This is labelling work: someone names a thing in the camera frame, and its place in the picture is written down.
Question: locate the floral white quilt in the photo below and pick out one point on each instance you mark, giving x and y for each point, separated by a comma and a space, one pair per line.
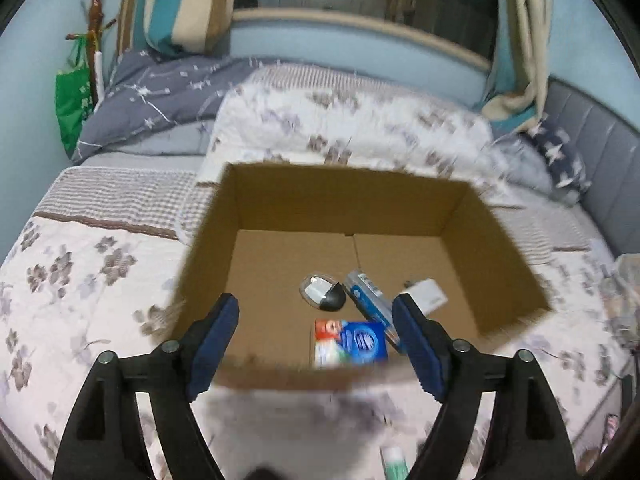
100, 280

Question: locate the green plastic bag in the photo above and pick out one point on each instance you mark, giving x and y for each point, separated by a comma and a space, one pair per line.
74, 100

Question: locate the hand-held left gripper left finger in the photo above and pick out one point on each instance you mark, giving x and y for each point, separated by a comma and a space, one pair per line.
215, 345

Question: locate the blue and white slim box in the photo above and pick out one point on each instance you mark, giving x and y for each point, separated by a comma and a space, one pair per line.
372, 302

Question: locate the brown cardboard box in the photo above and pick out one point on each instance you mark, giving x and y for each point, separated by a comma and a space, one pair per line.
350, 275

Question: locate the grey padded headboard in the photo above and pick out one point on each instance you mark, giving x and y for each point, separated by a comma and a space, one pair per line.
595, 160

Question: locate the wooden coat stand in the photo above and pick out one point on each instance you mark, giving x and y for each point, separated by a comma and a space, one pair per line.
96, 20

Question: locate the green and white tube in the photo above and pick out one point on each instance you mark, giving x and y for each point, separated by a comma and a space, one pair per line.
395, 465

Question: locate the cream and teal curtain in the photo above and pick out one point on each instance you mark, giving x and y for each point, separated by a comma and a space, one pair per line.
522, 45

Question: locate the blue and red toothpaste box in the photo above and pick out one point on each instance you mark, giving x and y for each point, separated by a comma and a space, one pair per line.
352, 342

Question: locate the dark star-print pillow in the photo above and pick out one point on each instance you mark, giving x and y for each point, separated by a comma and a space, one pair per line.
557, 152

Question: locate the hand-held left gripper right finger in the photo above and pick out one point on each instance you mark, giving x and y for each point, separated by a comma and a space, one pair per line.
417, 347

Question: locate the striped teal pillow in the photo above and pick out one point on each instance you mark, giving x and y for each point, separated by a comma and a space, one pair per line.
185, 5

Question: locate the grey star-pattern pillow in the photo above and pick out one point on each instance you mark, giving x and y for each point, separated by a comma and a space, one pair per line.
150, 105

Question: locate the white charger plug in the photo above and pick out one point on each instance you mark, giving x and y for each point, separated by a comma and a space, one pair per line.
427, 297

